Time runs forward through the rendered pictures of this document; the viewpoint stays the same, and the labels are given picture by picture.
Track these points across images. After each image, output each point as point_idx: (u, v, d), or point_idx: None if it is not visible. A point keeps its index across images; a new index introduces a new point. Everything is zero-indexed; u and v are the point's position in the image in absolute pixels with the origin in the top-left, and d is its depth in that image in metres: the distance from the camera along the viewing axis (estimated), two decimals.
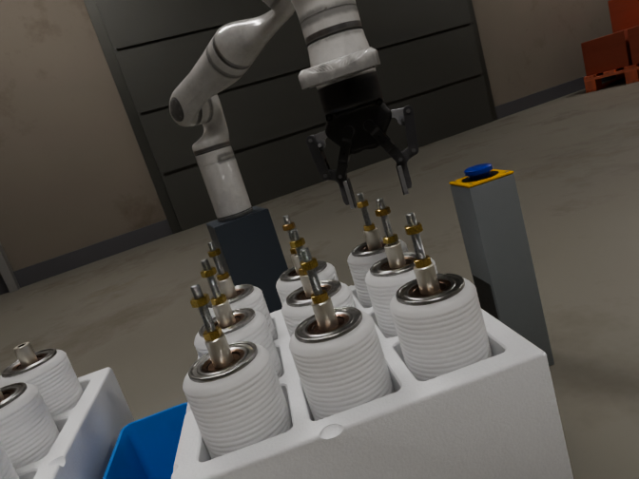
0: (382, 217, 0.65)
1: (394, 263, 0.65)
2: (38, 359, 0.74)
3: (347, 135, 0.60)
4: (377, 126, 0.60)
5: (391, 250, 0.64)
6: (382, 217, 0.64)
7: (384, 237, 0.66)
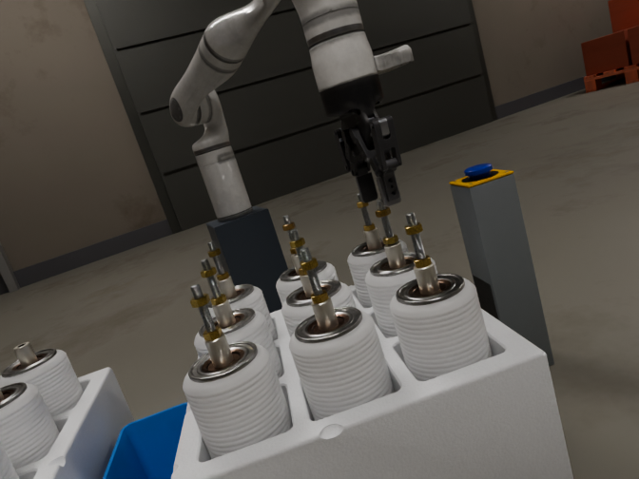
0: (381, 219, 0.64)
1: (394, 263, 0.65)
2: (38, 359, 0.74)
3: None
4: None
5: (391, 250, 0.64)
6: (388, 215, 0.64)
7: (389, 239, 0.64)
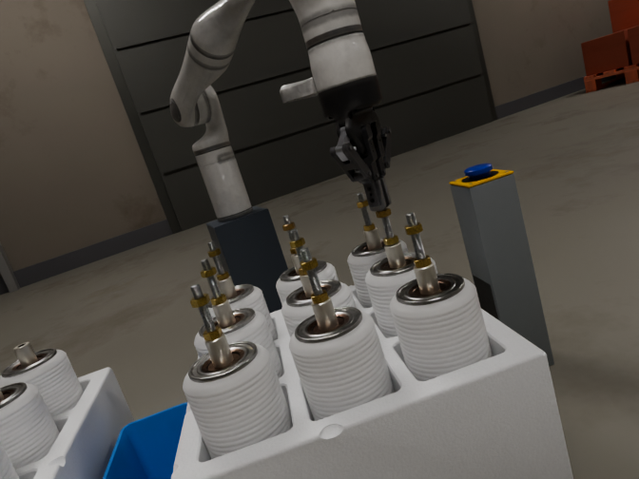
0: (388, 218, 0.64)
1: (394, 263, 0.65)
2: (38, 359, 0.74)
3: None
4: None
5: (391, 250, 0.64)
6: (382, 217, 0.65)
7: (396, 235, 0.65)
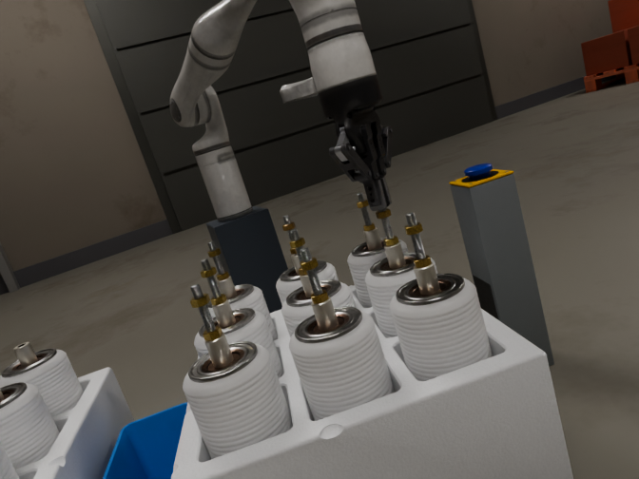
0: (384, 219, 0.65)
1: (394, 263, 0.65)
2: (38, 359, 0.74)
3: None
4: None
5: (391, 250, 0.64)
6: (382, 220, 0.64)
7: (385, 238, 0.66)
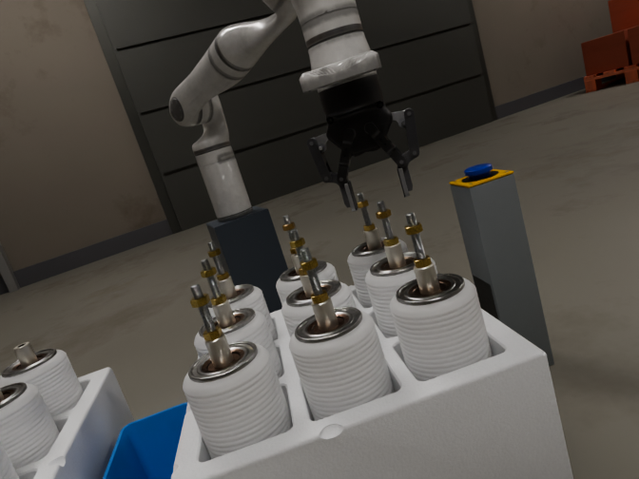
0: (382, 220, 0.64)
1: (389, 261, 0.66)
2: (38, 359, 0.74)
3: (348, 138, 0.60)
4: (378, 129, 0.60)
5: (385, 248, 0.66)
6: (388, 217, 0.64)
7: (389, 240, 0.64)
